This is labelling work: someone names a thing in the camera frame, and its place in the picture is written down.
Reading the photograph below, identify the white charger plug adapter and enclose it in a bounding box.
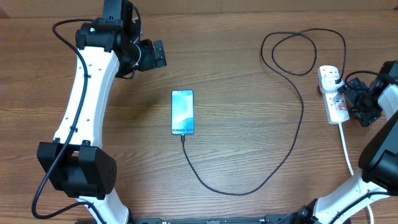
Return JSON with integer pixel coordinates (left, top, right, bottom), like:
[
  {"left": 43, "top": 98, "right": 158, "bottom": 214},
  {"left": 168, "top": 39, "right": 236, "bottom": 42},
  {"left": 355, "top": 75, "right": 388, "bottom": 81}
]
[{"left": 319, "top": 77, "right": 343, "bottom": 94}]

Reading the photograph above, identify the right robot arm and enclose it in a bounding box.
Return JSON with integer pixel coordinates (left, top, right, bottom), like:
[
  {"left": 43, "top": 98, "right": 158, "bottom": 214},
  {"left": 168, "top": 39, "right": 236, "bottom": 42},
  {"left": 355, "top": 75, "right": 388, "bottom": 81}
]
[{"left": 278, "top": 60, "right": 397, "bottom": 223}]

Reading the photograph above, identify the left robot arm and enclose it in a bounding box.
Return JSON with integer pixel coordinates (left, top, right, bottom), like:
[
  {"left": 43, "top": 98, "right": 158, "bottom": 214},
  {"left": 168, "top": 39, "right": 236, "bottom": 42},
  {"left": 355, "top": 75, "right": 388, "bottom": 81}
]
[{"left": 37, "top": 1, "right": 167, "bottom": 223}]

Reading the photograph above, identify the black USB charging cable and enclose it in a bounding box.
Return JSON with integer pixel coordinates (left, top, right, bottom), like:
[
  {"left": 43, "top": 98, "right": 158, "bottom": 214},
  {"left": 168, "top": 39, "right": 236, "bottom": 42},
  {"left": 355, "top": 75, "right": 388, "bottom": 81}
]
[{"left": 180, "top": 28, "right": 347, "bottom": 197}]

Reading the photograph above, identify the white power strip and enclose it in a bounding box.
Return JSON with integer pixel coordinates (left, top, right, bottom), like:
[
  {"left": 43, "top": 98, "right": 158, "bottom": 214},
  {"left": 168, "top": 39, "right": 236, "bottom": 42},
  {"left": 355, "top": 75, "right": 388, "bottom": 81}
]
[{"left": 317, "top": 65, "right": 349, "bottom": 124}]

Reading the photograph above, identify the teal Galaxy smartphone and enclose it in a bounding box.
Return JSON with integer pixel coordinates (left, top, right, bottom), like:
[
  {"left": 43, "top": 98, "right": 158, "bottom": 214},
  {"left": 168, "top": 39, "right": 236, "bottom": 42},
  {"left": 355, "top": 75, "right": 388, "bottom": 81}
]
[{"left": 171, "top": 90, "right": 195, "bottom": 135}]

